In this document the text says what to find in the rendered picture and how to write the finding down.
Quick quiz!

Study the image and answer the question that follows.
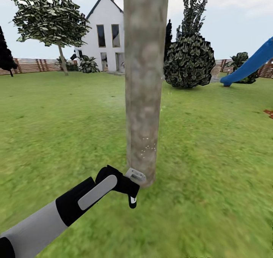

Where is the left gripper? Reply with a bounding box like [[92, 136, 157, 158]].
[[120, 176, 140, 198]]

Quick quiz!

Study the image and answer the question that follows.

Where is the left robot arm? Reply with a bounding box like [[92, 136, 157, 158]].
[[0, 165, 146, 258]]

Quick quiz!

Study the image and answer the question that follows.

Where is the pesticide atomizer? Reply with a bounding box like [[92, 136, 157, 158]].
[[128, 195, 137, 209]]

